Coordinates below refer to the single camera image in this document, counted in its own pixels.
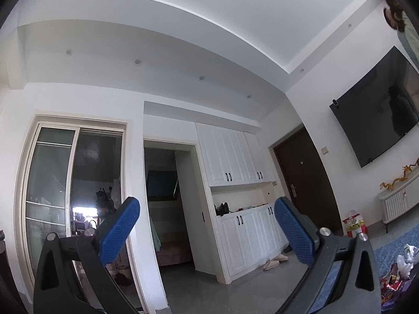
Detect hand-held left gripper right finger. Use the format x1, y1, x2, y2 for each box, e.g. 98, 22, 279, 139
274, 197, 383, 314

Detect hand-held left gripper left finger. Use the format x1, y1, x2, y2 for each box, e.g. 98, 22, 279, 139
33, 196, 141, 314

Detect green hanging cloth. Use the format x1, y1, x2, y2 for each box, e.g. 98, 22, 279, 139
151, 217, 162, 252

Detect white lower cabinet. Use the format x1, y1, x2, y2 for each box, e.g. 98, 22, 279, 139
211, 203, 291, 284

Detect dark brown entrance door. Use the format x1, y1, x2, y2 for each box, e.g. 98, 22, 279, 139
273, 126, 343, 236

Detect sliding glass door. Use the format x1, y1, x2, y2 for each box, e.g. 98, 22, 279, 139
15, 114, 154, 314

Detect blue rug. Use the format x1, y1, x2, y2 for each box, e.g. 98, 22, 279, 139
309, 224, 419, 314

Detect white television console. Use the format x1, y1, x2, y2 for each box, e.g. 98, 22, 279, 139
377, 173, 419, 225

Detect colourful snack wrappers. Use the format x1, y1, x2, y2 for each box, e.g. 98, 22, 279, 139
380, 265, 414, 314

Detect white plastic bag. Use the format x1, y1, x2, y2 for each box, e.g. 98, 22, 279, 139
396, 244, 419, 278

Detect golden dragon ornament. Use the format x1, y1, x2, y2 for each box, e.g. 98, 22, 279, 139
380, 158, 419, 191

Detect person's upper body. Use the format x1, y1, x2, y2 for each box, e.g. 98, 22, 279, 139
384, 0, 419, 69

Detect white upper wall cabinet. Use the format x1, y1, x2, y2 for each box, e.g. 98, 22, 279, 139
195, 122, 275, 187

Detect black wall-mounted television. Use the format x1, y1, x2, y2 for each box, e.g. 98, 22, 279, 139
329, 46, 419, 169

